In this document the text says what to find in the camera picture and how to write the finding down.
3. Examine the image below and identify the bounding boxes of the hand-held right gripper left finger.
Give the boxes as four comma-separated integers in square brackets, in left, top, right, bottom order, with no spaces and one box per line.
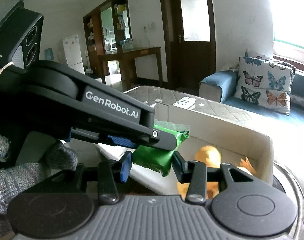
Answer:
[42,151,132,203]

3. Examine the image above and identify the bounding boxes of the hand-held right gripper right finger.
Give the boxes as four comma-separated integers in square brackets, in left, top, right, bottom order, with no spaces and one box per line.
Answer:
[171,152,271,205]

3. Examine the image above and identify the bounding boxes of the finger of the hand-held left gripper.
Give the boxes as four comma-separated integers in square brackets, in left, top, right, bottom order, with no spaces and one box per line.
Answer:
[70,127,183,153]

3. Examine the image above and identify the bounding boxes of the green packet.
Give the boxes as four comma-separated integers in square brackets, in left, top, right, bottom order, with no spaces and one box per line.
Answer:
[131,121,190,177]

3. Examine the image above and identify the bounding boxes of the grey cardboard box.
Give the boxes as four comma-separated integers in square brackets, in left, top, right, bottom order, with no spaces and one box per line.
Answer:
[96,102,274,196]

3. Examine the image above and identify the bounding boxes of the person's left hand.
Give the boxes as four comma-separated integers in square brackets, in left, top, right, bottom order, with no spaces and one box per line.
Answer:
[0,126,79,233]

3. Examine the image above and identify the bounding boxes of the blue water bottle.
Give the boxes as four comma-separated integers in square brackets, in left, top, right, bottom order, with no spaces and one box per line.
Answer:
[43,47,55,62]

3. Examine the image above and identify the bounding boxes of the white refrigerator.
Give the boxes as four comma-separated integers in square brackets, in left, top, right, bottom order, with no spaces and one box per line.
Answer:
[62,34,86,74]

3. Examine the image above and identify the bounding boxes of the broom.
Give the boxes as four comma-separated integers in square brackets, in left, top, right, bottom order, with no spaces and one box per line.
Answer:
[85,51,93,73]

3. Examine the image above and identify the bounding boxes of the dark wooden cabinet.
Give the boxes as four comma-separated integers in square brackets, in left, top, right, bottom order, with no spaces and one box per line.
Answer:
[83,0,132,80]

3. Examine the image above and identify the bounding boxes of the white tissue pack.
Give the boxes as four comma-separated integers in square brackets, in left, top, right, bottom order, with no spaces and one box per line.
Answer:
[173,96,198,109]

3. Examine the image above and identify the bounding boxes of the blue glass jars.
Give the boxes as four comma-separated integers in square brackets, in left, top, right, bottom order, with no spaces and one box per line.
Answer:
[119,39,134,49]

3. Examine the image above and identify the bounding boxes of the dark wooden side table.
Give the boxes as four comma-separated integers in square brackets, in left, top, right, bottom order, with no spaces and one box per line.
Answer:
[97,46,164,92]

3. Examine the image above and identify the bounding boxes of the teal sofa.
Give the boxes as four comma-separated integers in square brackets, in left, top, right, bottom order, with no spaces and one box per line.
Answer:
[199,67,304,133]

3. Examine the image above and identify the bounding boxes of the dark wooden door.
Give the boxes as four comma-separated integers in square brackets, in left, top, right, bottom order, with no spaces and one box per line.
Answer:
[158,0,216,90]

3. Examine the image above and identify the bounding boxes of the large butterfly print pillow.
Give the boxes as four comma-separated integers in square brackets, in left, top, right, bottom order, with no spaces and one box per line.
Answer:
[234,56,297,115]

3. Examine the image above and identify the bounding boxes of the small butterfly print pillow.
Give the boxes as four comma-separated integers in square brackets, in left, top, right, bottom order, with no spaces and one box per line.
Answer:
[244,49,275,62]

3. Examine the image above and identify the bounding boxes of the window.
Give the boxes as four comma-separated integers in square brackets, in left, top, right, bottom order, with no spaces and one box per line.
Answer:
[265,0,304,53]

